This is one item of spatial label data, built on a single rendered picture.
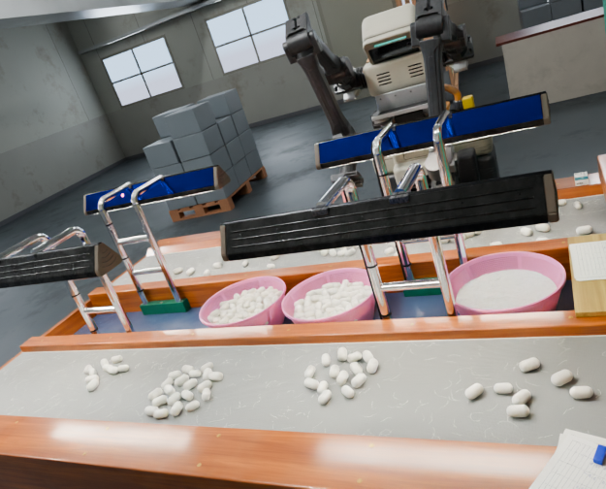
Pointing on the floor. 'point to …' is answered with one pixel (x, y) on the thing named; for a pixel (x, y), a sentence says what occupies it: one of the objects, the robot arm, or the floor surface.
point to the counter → (558, 57)
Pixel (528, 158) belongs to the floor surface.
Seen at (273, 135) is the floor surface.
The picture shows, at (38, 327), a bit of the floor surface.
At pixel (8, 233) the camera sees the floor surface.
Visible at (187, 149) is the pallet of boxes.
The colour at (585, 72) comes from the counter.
